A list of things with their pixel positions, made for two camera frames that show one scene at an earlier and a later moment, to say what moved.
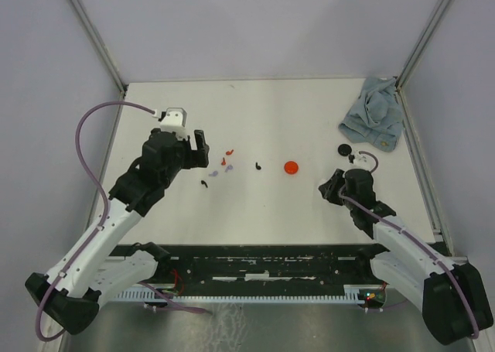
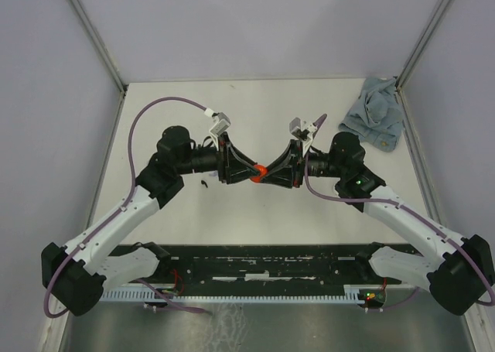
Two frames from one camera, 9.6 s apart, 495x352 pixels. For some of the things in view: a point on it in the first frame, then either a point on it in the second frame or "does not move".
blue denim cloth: (377, 118) does not move
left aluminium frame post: (94, 36) does not move
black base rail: (320, 265) does not move
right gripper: (327, 189) to (291, 164)
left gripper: (196, 158) to (233, 174)
